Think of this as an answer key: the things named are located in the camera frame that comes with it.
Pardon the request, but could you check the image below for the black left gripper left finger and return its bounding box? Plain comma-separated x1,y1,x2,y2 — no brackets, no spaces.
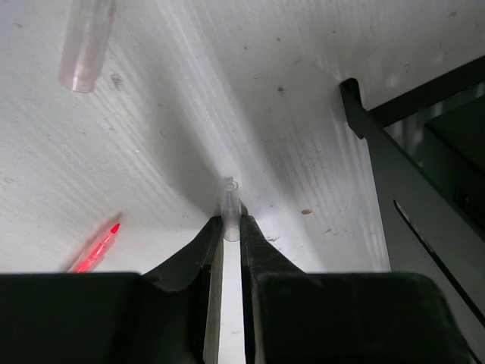
1,217,223,363

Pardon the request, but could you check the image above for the black slotted organizer box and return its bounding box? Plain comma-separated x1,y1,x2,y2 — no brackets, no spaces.
339,58,484,363

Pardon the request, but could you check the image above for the red pen near front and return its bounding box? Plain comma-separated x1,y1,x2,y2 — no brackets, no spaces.
67,222,120,273

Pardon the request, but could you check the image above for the clear pink pen cap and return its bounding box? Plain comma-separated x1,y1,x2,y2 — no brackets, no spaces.
58,0,116,93

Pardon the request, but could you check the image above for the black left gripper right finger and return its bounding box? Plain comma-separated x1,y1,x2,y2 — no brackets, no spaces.
240,215,477,363

